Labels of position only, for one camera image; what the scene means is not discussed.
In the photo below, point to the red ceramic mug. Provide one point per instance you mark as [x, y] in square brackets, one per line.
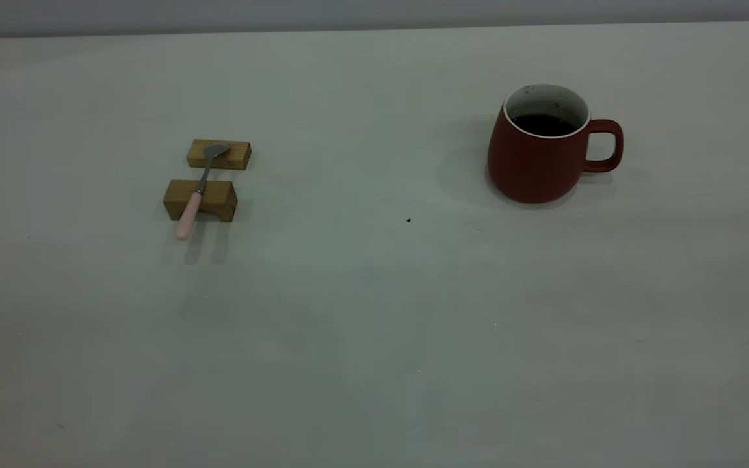
[534, 169]

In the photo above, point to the dark coffee liquid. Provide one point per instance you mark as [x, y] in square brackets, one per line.
[543, 125]

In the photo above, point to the flat rectangular wooden block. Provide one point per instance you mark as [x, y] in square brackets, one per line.
[235, 156]

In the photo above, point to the arched wooden block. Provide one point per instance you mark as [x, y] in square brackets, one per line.
[218, 198]

